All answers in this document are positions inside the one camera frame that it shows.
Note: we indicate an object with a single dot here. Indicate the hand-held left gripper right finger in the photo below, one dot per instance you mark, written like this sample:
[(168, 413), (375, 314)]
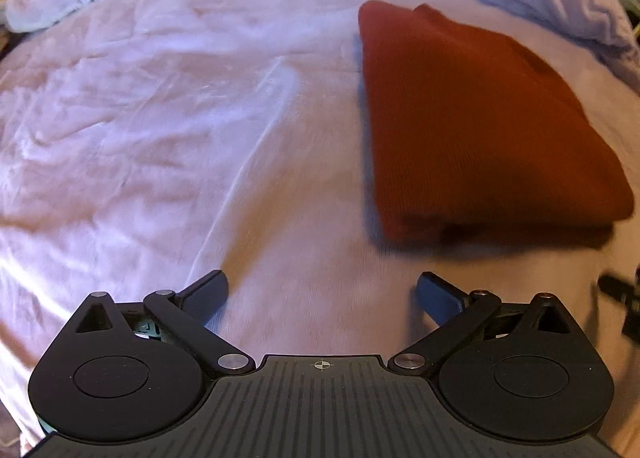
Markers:
[(442, 295)]

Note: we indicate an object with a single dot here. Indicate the red knit sweater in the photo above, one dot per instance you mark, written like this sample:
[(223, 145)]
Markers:
[(475, 112)]

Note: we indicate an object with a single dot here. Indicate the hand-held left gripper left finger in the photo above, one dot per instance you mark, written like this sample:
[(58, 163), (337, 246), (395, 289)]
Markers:
[(205, 295)]

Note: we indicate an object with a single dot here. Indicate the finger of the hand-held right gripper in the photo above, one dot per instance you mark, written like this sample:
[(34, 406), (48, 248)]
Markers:
[(617, 287)]

